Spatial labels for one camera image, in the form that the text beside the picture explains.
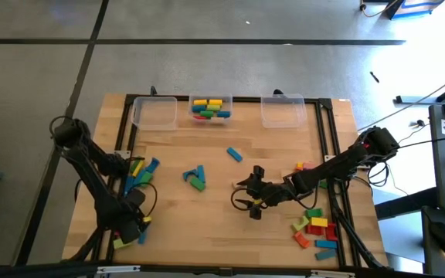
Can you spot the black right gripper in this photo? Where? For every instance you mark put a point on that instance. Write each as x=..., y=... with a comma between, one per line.
x=267, y=191

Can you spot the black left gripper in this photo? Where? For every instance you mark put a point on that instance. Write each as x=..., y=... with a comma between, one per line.
x=130, y=229

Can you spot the blue wooden plank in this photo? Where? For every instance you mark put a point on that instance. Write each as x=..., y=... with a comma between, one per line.
x=142, y=236
x=326, y=244
x=234, y=154
x=201, y=173
x=128, y=186
x=140, y=176

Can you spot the blue arch block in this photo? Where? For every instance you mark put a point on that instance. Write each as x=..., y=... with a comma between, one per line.
x=153, y=165
x=189, y=175

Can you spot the light green arch block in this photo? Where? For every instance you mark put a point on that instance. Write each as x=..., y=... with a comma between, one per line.
x=300, y=224

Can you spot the blocks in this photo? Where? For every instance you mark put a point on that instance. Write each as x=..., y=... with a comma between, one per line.
x=299, y=165
x=308, y=165

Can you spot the red wooden block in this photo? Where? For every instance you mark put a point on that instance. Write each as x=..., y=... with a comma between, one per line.
x=314, y=230

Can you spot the yellow wooden block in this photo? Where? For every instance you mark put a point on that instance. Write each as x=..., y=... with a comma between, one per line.
x=319, y=222

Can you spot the blue wooden cylinder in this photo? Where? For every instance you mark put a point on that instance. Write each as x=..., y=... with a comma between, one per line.
x=198, y=109
x=223, y=114

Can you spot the red wooden cylinder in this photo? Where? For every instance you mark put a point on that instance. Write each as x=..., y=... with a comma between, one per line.
x=199, y=117

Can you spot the light green wooden cylinder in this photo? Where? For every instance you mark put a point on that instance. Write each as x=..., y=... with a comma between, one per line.
x=213, y=108

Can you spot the red arch block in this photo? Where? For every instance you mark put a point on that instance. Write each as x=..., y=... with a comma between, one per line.
x=331, y=231

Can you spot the yellow wooden cylinder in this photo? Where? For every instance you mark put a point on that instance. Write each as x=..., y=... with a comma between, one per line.
x=215, y=102
x=200, y=102

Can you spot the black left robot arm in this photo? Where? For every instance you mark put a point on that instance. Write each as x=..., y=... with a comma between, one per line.
x=91, y=173

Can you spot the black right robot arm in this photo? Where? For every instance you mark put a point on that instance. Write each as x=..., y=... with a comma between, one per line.
x=338, y=166

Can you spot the small green block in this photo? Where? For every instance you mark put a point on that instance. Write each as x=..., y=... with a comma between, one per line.
x=133, y=166

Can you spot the clear plastic bin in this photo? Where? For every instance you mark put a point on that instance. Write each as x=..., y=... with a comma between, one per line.
x=229, y=120
x=284, y=112
x=155, y=112

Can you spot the green wooden plank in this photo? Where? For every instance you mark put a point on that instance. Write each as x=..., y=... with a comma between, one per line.
x=323, y=184

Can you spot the silver mounting plate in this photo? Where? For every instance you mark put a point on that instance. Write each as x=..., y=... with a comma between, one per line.
x=121, y=153
x=328, y=157

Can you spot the teal wooden plank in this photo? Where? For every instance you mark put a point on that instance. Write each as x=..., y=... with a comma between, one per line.
x=325, y=254

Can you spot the black table clamp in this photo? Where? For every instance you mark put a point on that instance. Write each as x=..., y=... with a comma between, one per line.
x=277, y=92
x=153, y=90

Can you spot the small black floor object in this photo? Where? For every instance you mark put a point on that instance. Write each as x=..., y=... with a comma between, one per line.
x=374, y=77

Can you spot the silver corner bracket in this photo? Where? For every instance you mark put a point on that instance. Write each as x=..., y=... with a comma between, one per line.
x=332, y=274
x=118, y=269

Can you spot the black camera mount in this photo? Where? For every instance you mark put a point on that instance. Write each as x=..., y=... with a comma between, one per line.
x=225, y=272

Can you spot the black aluminium table frame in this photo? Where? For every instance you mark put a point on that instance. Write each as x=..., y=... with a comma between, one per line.
x=245, y=99

